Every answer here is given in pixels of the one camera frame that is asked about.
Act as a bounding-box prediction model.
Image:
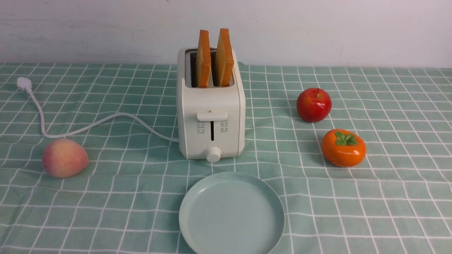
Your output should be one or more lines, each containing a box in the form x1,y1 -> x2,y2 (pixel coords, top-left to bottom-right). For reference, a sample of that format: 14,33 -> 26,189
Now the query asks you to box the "toast slice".
214,28 -> 234,87
196,30 -> 211,88

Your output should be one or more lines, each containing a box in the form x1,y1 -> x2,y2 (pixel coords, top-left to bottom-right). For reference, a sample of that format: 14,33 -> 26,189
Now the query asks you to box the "white two-slot toaster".
176,48 -> 246,163

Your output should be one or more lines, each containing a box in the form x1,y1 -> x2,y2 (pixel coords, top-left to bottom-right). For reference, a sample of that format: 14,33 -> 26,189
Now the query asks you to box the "light green round plate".
179,171 -> 285,254

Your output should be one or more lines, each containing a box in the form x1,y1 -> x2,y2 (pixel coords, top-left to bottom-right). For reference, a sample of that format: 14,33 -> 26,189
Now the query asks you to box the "red apple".
296,88 -> 332,123

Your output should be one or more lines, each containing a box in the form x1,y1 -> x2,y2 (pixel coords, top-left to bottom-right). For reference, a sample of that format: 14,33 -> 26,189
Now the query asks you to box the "orange persimmon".
321,129 -> 367,168

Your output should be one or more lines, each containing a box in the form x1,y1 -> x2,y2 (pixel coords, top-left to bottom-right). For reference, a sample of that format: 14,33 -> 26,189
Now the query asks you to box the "pink peach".
41,139 -> 89,179

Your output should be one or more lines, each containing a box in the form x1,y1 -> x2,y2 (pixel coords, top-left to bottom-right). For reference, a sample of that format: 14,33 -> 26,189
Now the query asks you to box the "green checkered tablecloth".
0,63 -> 452,254

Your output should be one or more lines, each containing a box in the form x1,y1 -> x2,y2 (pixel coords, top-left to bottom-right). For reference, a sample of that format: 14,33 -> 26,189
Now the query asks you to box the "white toaster power cable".
17,77 -> 180,143

